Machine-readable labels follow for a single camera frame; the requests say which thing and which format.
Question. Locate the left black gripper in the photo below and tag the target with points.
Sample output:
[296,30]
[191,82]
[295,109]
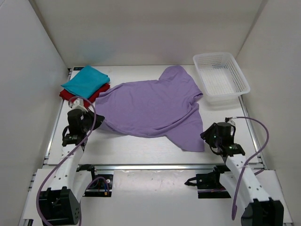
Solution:
[99,120]

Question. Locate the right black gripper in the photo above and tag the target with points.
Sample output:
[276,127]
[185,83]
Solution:
[207,135]

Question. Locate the blue t shirt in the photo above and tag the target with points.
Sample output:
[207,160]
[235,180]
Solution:
[86,81]

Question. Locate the red t shirt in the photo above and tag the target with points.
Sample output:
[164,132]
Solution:
[66,95]

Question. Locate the purple t shirt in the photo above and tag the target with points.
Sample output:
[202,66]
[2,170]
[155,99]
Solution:
[166,107]

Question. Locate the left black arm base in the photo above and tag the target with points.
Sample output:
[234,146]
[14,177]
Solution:
[102,187]

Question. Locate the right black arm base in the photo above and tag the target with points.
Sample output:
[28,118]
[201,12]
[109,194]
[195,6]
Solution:
[208,184]

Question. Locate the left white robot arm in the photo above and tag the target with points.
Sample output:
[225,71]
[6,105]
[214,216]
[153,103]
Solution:
[59,204]

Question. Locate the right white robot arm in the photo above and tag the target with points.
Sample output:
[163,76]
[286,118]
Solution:
[248,195]

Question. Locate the white plastic basket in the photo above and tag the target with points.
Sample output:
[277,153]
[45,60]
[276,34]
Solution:
[221,77]

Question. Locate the black table label sticker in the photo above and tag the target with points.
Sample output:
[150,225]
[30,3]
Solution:
[77,68]

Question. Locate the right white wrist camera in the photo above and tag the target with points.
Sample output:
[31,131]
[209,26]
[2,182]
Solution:
[230,121]

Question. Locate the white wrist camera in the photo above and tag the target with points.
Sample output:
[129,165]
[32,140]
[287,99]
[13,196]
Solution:
[77,104]
[230,121]

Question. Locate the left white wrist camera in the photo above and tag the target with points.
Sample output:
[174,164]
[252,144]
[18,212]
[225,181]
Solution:
[77,104]

